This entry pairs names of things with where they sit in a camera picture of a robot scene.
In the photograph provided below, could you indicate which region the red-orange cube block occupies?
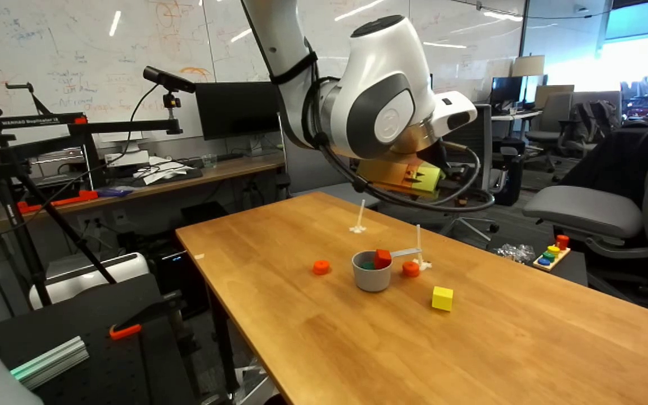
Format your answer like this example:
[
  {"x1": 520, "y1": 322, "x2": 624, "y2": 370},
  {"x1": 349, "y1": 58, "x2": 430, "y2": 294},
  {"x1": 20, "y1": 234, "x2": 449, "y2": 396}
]
[{"x1": 312, "y1": 260, "x2": 330, "y2": 276}]

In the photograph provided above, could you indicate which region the green octagonal block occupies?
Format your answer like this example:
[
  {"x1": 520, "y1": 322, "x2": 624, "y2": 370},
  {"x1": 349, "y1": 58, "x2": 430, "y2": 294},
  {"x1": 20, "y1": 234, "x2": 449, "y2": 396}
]
[{"x1": 359, "y1": 258, "x2": 375, "y2": 269}]

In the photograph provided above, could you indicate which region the grey plastic pot with handle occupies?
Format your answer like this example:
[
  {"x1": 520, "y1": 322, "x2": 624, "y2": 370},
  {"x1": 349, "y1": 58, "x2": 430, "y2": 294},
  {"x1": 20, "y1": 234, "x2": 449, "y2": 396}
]
[{"x1": 350, "y1": 248, "x2": 416, "y2": 293}]

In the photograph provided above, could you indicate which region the yellow cube block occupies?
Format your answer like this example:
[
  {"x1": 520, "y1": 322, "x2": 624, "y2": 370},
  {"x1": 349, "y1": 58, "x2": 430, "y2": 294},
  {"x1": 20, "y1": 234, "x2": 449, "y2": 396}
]
[{"x1": 432, "y1": 286, "x2": 455, "y2": 312}]

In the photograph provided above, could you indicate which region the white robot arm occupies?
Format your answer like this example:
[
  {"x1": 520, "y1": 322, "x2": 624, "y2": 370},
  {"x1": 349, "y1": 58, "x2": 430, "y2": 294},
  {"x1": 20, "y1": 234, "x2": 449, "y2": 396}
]
[{"x1": 241, "y1": 0, "x2": 477, "y2": 159}]

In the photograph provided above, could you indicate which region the long wooden desk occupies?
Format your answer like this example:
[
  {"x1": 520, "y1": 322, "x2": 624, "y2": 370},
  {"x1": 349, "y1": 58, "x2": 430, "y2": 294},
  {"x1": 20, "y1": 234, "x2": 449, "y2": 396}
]
[{"x1": 0, "y1": 152, "x2": 287, "y2": 222}]

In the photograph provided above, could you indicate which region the orange round block with hole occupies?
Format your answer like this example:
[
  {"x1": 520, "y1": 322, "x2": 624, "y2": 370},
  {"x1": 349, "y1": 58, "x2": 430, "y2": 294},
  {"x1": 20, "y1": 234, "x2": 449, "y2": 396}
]
[{"x1": 372, "y1": 249, "x2": 390, "y2": 269}]

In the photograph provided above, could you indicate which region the small orange round block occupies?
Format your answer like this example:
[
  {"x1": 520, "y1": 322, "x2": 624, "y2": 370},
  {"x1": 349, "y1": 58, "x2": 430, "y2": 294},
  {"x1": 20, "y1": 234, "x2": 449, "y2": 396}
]
[{"x1": 402, "y1": 258, "x2": 421, "y2": 276}]

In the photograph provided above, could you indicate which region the black mesh office chair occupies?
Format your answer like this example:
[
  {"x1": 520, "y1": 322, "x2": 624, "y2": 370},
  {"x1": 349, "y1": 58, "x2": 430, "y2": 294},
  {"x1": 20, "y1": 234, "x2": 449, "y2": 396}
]
[{"x1": 446, "y1": 103, "x2": 521, "y2": 243}]

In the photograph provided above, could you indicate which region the colourful wooden stacking toy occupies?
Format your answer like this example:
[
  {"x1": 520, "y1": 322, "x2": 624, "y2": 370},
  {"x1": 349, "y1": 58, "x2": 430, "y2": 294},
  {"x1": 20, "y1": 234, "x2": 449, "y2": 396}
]
[{"x1": 533, "y1": 234, "x2": 569, "y2": 269}]

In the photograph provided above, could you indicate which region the grey office chair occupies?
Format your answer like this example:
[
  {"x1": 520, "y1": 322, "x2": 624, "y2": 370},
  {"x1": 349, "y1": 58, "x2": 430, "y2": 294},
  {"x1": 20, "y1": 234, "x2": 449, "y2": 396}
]
[{"x1": 524, "y1": 129, "x2": 648, "y2": 296}]

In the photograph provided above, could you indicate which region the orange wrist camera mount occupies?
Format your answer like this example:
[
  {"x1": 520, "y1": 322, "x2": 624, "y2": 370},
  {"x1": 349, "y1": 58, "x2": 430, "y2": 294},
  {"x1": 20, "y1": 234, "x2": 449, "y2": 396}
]
[{"x1": 354, "y1": 158, "x2": 442, "y2": 193}]

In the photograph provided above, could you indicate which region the black camera tripod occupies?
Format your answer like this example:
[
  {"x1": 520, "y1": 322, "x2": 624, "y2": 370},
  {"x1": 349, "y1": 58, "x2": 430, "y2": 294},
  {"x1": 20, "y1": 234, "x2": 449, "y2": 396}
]
[{"x1": 0, "y1": 64, "x2": 198, "y2": 323}]

